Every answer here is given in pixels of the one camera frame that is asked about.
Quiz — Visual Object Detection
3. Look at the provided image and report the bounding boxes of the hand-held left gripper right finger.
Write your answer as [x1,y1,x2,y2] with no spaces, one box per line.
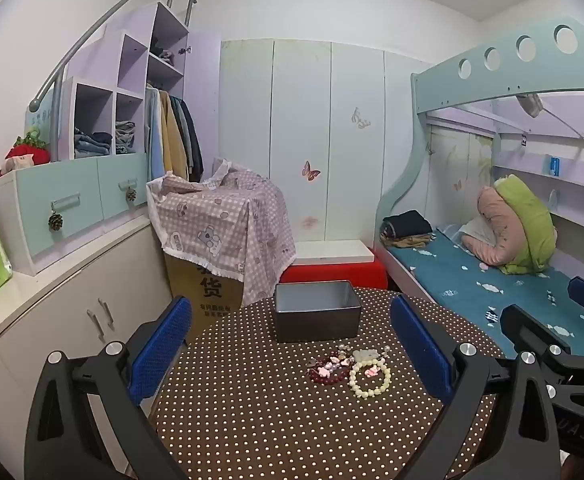
[390,294,563,480]

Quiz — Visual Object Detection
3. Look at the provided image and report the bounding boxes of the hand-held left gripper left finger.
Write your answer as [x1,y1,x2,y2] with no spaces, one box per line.
[24,296,193,480]

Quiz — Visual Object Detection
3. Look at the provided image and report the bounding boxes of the cream bead bracelet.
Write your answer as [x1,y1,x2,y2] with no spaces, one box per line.
[348,360,392,400]

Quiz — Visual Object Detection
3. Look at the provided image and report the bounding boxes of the grey metal tin box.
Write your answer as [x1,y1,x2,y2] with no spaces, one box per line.
[273,280,363,344]

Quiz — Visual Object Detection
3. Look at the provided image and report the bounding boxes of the red bead bracelet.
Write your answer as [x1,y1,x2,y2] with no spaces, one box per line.
[308,357,353,387]

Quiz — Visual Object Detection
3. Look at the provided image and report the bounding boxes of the brown cardboard box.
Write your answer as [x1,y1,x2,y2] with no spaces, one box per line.
[164,252,245,342]

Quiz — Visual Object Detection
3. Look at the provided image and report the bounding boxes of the blue printed bedsheet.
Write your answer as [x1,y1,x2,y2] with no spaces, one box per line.
[384,227,584,361]

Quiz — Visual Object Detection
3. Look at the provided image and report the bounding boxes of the pink and green duvet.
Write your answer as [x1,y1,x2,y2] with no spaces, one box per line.
[477,175,559,276]

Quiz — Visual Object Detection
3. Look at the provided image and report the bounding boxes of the brown polka dot tablecloth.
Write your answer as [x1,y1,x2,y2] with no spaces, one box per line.
[149,287,510,480]

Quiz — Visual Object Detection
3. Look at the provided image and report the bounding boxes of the cream cabinet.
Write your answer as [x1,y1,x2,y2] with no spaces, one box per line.
[0,215,185,441]

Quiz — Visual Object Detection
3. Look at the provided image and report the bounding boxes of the red ottoman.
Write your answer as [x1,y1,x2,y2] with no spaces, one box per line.
[279,259,387,292]

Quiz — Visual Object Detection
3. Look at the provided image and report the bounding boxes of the folded dark clothes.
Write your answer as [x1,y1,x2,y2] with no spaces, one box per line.
[381,210,433,249]

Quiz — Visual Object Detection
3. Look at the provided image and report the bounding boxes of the white board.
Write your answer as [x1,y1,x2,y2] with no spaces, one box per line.
[289,240,377,265]

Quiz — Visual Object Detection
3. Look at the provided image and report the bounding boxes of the pink checked cloth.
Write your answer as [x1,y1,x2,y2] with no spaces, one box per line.
[146,157,297,301]

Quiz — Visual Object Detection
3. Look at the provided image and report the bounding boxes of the white wardrobe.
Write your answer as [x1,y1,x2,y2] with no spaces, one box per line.
[219,37,435,247]

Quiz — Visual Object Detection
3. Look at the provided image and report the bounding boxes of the teal drawer unit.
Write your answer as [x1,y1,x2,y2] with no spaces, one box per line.
[0,152,151,277]

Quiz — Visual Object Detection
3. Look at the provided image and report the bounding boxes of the dark hanging jacket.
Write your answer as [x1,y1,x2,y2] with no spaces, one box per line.
[172,97,205,184]

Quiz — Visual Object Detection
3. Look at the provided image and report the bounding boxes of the tan hanging coat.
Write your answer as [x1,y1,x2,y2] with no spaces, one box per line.
[159,91,189,182]

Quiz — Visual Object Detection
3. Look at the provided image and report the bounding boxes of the light blue hanging shirt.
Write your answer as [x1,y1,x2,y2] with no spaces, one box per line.
[146,87,165,182]

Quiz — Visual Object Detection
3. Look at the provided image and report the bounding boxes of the folded grey clothes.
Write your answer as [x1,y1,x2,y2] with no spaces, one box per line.
[116,120,137,154]

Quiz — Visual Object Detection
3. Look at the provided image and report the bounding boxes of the folded blue jeans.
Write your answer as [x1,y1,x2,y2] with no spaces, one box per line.
[74,130,113,159]

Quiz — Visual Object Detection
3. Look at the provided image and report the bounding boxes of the red strawberry plush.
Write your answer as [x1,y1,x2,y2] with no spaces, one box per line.
[0,130,52,179]

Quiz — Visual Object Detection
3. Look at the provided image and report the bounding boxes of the purple stair shelf unit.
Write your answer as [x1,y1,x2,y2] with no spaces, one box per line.
[59,2,193,162]

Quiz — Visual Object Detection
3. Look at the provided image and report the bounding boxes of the grey metal handrail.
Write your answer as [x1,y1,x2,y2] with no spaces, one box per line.
[28,0,197,161]

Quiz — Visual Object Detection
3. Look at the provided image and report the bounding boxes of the grey metal bracket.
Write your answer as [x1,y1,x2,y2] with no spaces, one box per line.
[516,93,584,140]

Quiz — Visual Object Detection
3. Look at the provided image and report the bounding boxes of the teal bunk bed frame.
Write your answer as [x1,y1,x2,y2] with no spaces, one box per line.
[374,15,584,306]

